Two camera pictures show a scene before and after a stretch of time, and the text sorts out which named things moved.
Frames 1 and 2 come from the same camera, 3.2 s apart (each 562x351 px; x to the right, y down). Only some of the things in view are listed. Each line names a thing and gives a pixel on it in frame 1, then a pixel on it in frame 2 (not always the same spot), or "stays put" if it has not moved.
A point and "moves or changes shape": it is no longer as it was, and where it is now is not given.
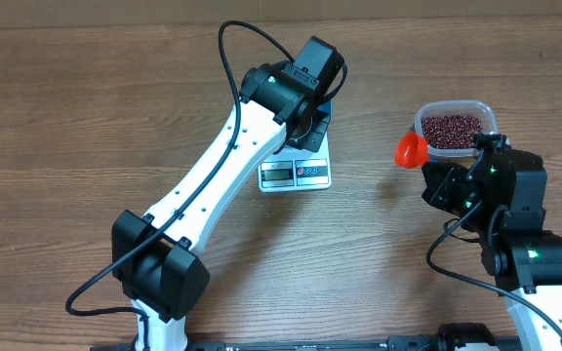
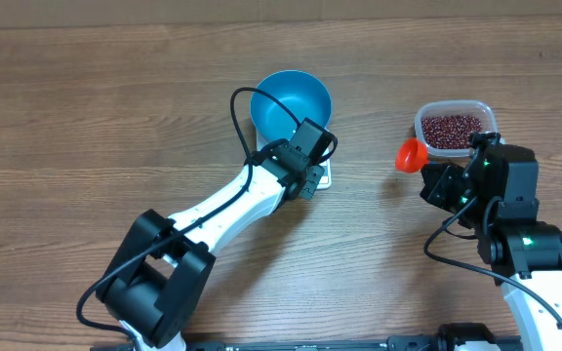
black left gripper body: x=312 y=138 -> x=313 y=177
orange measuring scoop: x=412 y=150 moves or changes shape
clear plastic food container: x=450 y=126 stays put
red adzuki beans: x=451 y=132 stays put
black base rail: x=456 y=336 stays put
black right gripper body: x=451 y=196 stays put
